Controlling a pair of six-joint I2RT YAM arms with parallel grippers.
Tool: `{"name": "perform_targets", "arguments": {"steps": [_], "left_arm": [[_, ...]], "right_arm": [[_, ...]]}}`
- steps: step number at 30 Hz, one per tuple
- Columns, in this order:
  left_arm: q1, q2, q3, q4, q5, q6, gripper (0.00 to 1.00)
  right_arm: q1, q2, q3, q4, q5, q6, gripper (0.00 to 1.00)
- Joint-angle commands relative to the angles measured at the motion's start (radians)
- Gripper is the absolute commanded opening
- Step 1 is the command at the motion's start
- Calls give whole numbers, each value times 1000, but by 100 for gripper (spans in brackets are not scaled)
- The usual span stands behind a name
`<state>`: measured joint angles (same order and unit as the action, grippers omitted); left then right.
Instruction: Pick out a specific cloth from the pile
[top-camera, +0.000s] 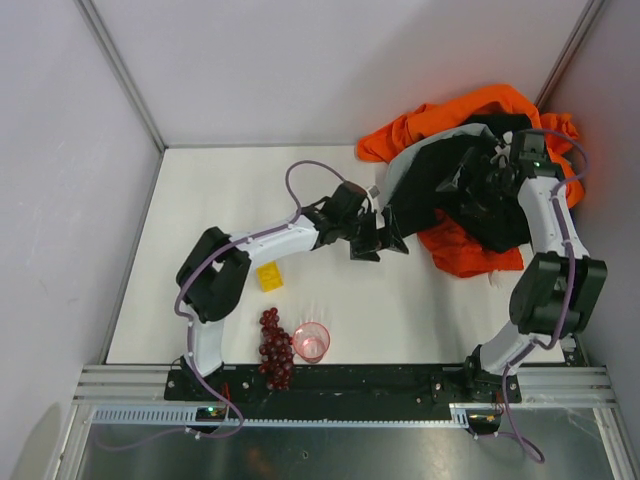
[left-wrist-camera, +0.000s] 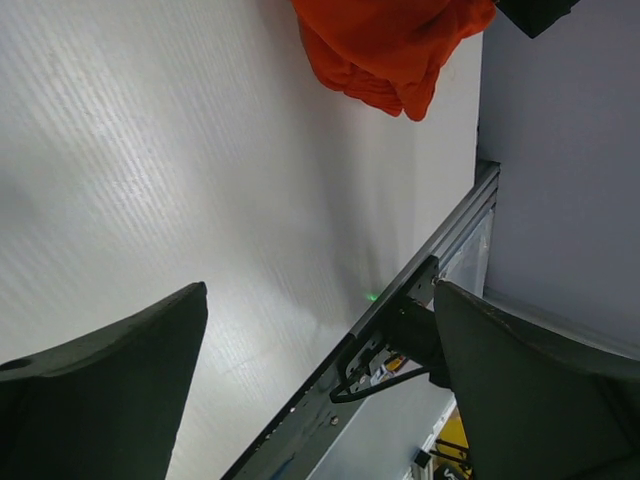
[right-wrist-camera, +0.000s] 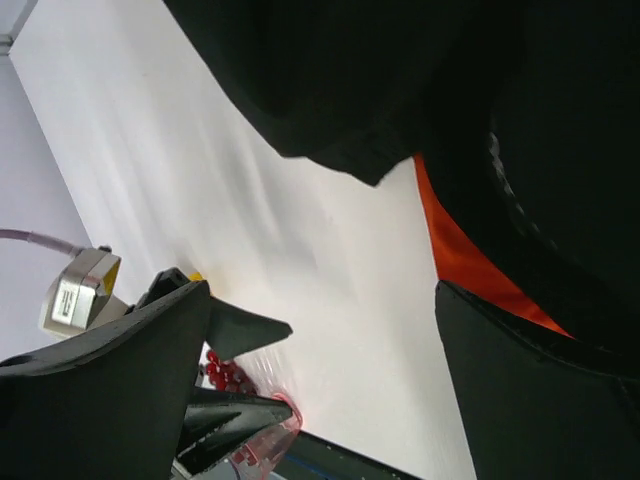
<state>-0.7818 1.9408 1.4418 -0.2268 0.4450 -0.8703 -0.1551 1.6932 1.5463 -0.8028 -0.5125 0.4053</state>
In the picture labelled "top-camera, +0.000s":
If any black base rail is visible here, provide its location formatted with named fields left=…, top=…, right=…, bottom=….
left=164, top=361, right=522, bottom=422

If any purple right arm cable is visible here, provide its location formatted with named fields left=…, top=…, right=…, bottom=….
left=499, top=128, right=591, bottom=464

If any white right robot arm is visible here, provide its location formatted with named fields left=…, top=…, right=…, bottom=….
left=464, top=129, right=607, bottom=401

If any left corner metal post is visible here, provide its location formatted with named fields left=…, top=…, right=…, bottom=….
left=73, top=0, right=167, bottom=154

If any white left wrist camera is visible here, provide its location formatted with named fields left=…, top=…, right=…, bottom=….
left=365, top=185, right=380, bottom=211

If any right corner metal post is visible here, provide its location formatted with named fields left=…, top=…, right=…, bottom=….
left=535, top=0, right=609, bottom=110

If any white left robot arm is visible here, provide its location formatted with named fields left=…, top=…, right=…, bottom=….
left=174, top=181, right=408, bottom=377

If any pink transparent plastic cup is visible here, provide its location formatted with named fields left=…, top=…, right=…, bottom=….
left=292, top=322, right=331, bottom=364

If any grey cloth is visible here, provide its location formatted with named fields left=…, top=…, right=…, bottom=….
left=380, top=123, right=497, bottom=205

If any yellow toy block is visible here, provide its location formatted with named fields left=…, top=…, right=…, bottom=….
left=256, top=261, right=284, bottom=292

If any corner metal post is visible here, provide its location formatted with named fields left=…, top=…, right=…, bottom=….
left=73, top=0, right=167, bottom=154
left=535, top=0, right=609, bottom=110

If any small orange drawstring cloth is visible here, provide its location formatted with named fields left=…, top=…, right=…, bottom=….
left=417, top=210, right=524, bottom=279

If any black cloth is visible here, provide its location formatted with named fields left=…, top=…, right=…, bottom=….
left=380, top=114, right=531, bottom=253

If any white slotted cable duct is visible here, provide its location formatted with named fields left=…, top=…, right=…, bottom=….
left=88, top=402, right=501, bottom=431

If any red plastic grape bunch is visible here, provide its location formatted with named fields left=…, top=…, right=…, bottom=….
left=258, top=307, right=294, bottom=391

